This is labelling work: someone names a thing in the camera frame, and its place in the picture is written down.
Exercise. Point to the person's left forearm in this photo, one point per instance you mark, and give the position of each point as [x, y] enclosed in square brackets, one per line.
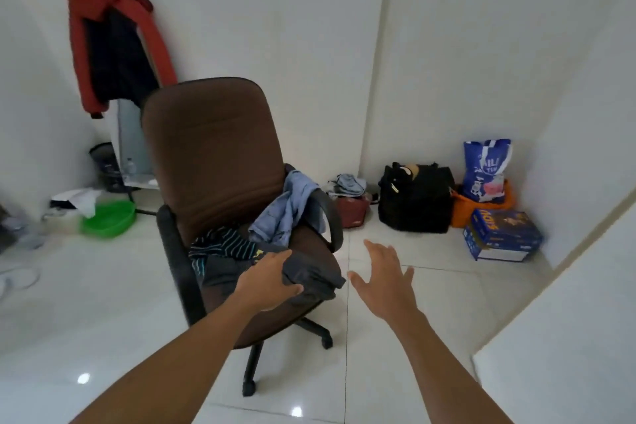
[174, 369]

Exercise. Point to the person's left thumb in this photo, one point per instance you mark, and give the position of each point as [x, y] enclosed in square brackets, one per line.
[292, 289]

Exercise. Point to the light blue denim shirt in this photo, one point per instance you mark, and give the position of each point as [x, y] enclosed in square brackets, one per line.
[288, 210]

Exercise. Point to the person's right thumb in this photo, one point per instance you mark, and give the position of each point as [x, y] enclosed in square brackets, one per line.
[358, 282]

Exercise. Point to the black waste bin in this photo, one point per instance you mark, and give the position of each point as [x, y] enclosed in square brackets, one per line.
[105, 165]

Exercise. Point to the dark striped shirt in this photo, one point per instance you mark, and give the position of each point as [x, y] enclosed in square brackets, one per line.
[223, 242]

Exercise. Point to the black duffel bag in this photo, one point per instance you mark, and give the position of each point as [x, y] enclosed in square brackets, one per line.
[415, 202]

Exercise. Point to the blue cardboard box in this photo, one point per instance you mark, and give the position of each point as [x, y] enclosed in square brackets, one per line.
[507, 227]
[489, 250]

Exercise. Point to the dark grey garment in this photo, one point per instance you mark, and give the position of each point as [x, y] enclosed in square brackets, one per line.
[318, 269]

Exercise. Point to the clear plastic bottle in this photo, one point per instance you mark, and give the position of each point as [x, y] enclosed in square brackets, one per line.
[130, 167]

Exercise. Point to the person's right forearm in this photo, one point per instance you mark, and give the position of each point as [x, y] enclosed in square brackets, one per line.
[442, 374]

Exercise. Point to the brown office chair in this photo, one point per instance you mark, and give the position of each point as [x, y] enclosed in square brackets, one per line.
[213, 155]

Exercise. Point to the red hooded jacket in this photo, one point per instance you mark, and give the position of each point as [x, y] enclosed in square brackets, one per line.
[94, 41]

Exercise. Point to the white crumpled cloth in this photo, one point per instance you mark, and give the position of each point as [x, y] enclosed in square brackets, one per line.
[79, 200]

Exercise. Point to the person's left hand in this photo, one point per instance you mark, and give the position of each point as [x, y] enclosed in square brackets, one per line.
[261, 284]

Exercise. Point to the person's right hand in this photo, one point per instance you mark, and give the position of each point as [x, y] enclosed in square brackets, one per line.
[386, 289]

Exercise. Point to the green plastic basin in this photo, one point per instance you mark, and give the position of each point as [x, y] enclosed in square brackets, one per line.
[110, 220]

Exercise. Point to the orange bucket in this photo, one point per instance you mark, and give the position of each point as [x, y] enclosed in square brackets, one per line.
[464, 212]

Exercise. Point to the grey cap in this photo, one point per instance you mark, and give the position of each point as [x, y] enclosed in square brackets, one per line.
[350, 185]

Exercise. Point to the blue and white sack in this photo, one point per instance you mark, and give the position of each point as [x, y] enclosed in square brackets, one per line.
[487, 165]

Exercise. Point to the dark red small bag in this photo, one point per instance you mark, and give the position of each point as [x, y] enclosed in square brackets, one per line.
[353, 212]

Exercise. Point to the grey upright panel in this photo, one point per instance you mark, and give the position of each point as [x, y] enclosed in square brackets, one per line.
[131, 140]

